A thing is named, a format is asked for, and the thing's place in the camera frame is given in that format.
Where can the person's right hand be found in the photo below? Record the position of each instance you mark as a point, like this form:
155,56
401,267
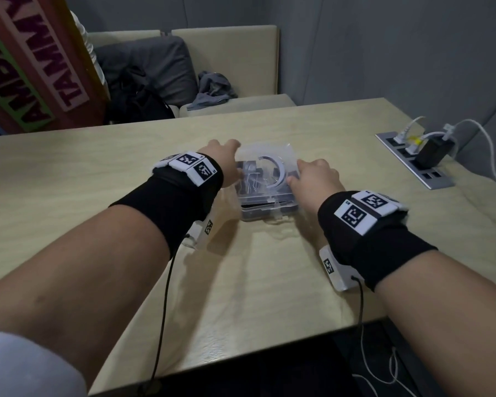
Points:
320,183

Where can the person's left hand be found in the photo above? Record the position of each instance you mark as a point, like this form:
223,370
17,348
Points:
225,161

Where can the person's right thumb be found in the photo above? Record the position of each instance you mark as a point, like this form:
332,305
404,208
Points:
294,183

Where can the person's left fingers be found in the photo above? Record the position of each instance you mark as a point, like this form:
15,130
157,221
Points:
225,145

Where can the clear plastic box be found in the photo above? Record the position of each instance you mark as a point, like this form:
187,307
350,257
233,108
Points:
268,202

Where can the person's left forearm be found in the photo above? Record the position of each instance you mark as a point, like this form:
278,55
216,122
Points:
78,281

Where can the person's right forearm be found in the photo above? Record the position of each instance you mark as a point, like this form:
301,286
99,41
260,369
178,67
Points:
446,314

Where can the white marker plate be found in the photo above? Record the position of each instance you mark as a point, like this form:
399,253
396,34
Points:
366,208
190,164

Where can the metal clips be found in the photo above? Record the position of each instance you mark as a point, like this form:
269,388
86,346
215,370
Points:
250,177

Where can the crumpled grey cloth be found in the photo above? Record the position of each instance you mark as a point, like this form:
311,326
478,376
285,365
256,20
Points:
213,90

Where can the black wrist band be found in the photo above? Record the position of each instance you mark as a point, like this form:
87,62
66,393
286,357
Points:
169,202
368,239

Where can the beige bench seat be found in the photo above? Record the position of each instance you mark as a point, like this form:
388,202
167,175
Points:
239,57

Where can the black bag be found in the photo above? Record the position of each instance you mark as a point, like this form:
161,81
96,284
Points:
138,101

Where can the grey cushion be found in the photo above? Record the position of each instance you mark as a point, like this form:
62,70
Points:
153,66

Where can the white plug with yellow tag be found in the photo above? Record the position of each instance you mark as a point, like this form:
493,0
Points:
415,145

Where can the silver socket panel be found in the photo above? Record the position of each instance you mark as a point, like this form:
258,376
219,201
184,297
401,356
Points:
434,177

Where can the black power adapter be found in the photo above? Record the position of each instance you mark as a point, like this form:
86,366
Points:
434,152

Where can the colourful lettered board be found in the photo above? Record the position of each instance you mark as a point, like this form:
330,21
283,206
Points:
29,66

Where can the white shirt sleeve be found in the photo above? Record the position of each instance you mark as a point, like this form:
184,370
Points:
24,365

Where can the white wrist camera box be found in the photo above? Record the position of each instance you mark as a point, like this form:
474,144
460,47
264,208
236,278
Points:
199,235
334,270

